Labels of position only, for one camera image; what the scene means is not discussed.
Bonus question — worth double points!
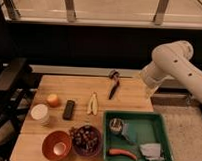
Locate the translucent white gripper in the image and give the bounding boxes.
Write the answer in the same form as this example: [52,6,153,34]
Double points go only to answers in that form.
[143,78,160,99]

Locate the black dish brush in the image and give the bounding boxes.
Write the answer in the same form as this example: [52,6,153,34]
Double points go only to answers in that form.
[109,70,120,98]

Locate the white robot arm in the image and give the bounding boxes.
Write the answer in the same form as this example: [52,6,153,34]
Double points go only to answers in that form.
[141,41,202,104]

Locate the dark bowl of grapes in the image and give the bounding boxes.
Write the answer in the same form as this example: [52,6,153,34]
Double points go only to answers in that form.
[70,125,102,157]

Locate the red bowl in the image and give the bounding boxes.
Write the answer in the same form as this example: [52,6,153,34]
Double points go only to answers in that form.
[42,130,72,161]

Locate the green plastic tray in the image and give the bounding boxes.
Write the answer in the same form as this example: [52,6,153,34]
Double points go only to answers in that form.
[103,110,174,161]

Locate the small metal can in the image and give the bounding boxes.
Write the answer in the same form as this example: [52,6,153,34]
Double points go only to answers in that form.
[109,118,123,133]

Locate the grey cloth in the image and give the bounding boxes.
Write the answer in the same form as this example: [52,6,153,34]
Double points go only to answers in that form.
[139,143,164,161]

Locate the orange carrot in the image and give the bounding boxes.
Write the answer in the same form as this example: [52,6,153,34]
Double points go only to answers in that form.
[108,148,138,160]

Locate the black remote control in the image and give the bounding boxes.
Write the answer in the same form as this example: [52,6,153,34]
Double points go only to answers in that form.
[62,100,75,120]

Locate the orange fruit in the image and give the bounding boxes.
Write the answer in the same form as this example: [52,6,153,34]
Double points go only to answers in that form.
[47,93,59,107]

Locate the white cylindrical container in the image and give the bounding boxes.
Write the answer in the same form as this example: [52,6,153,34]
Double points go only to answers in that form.
[30,104,49,125]

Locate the black chair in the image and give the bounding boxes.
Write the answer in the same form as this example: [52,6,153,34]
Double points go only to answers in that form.
[0,58,37,145]

